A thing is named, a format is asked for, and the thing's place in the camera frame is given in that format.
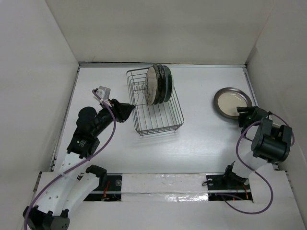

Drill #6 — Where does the blue floral plate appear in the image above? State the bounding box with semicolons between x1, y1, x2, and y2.
158;64;166;104

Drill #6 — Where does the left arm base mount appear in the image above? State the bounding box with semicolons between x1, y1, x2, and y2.
84;174;122;202

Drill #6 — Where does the brown rimmed cream plate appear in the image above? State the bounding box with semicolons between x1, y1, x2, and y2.
213;87;252;119

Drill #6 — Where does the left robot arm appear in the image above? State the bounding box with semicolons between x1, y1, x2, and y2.
23;99;135;230

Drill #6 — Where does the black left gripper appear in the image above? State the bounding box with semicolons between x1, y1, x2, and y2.
92;98;134;137

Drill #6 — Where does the green glazed plate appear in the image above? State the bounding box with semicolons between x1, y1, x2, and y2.
164;66;174;102

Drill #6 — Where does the black rimmed patterned plate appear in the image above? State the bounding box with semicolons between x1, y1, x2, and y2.
153;63;163;104

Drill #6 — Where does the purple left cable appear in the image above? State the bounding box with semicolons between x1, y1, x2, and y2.
23;90;118;228

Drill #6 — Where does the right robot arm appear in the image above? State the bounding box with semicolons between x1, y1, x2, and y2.
221;106;295;188

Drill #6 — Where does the grey wire dish rack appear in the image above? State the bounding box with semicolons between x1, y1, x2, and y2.
126;68;184;137

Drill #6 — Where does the cream tree pattern plate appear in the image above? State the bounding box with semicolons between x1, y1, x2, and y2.
145;67;158;105

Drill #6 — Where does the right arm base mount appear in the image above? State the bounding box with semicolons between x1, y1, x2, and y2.
202;174;253;201

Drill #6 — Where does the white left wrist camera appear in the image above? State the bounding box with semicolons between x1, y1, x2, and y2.
93;86;111;101

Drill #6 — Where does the white foam base block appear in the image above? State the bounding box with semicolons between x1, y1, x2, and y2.
121;173;209;202

